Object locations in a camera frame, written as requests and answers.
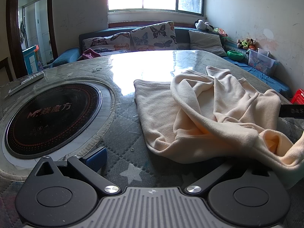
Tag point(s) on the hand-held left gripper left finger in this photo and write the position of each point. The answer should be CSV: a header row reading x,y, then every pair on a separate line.
x,y
96,159

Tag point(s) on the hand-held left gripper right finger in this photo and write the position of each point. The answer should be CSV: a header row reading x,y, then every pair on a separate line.
x,y
213,178

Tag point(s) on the cream fleece garment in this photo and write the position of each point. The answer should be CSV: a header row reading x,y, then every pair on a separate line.
x,y
161,114

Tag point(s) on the hanging clothes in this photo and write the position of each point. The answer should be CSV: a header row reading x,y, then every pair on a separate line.
x,y
23,32

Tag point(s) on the red plastic stool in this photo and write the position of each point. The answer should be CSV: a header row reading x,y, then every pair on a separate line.
x,y
299,96

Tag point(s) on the grey quilted star tablecloth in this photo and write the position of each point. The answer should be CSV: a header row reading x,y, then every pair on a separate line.
x,y
133,147

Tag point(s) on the blue sofa cover cloth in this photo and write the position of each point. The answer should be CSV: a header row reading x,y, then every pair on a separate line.
x,y
261,78

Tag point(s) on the clear plastic storage box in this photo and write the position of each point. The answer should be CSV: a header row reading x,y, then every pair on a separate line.
x,y
261,64

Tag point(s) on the round black induction cooktop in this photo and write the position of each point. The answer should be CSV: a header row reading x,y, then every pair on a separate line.
x,y
47,123

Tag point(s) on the green plastic bowl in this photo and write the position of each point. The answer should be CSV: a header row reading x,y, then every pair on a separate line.
x,y
235,55

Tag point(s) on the brown and green plush toys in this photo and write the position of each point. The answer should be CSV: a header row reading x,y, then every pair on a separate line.
x,y
247,44

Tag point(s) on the grey remote control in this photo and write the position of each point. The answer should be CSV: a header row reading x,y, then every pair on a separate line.
x,y
26,82

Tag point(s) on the pink cloth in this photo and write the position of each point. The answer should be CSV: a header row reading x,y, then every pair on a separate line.
x,y
89,54

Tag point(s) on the colourful plastic toys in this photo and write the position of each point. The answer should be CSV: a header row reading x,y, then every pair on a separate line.
x,y
219,32

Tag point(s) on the grey pillow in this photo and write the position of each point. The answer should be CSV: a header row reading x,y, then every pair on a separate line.
x,y
206,42

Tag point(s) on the blue corner sofa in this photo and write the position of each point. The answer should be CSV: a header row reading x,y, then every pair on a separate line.
x,y
66,54

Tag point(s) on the long butterfly print pillow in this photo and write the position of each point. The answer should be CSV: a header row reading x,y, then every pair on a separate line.
x,y
104,41

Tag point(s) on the blue cabinet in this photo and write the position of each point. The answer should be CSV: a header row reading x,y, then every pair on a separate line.
x,y
30,59

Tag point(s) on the dark wooden side cabinet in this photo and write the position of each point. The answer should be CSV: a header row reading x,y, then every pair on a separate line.
x,y
9,71

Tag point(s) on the panda plush toy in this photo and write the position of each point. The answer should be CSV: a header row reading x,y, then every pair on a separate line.
x,y
201,25

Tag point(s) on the square butterfly print pillow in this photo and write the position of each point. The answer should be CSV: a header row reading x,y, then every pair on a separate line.
x,y
154,35

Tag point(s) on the dark wooden door frame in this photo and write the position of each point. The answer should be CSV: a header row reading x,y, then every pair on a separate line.
x,y
13,28

